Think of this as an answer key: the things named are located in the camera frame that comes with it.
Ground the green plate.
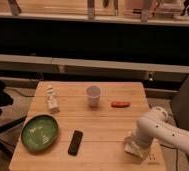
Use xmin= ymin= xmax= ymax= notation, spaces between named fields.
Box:
xmin=21 ymin=115 xmax=59 ymax=153

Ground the black cable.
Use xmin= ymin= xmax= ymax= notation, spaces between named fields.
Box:
xmin=159 ymin=141 xmax=181 ymax=171

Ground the white small bottle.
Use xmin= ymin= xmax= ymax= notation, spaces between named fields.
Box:
xmin=46 ymin=86 xmax=59 ymax=113

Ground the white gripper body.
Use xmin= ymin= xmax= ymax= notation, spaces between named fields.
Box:
xmin=133 ymin=140 xmax=151 ymax=158

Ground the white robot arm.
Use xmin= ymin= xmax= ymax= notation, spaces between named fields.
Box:
xmin=132 ymin=106 xmax=189 ymax=155

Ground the black remote control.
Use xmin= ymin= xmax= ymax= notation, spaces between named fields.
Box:
xmin=68 ymin=130 xmax=83 ymax=156

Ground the translucent plastic cup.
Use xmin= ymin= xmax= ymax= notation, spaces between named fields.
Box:
xmin=86 ymin=86 xmax=101 ymax=107

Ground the red sausage toy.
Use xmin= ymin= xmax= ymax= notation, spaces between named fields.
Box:
xmin=111 ymin=101 xmax=130 ymax=108

